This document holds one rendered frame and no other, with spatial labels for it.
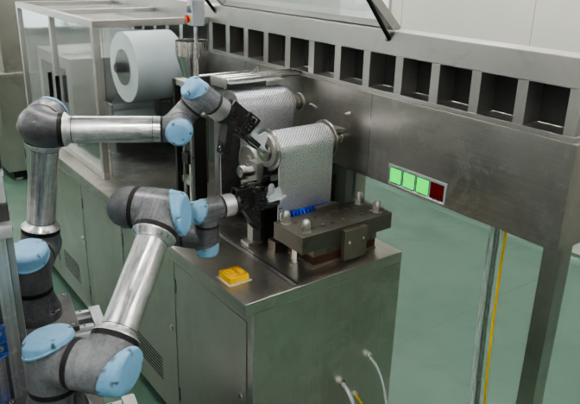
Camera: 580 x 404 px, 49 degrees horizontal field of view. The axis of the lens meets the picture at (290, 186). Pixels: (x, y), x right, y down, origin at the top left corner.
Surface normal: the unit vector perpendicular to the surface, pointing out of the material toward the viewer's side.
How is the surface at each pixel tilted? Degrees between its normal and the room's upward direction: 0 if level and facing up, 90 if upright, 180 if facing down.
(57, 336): 7
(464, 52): 90
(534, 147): 90
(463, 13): 90
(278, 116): 92
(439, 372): 0
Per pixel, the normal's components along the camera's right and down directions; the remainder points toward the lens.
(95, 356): -0.12, -0.56
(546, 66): -0.80, 0.18
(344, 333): 0.59, 0.29
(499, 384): 0.03, -0.94
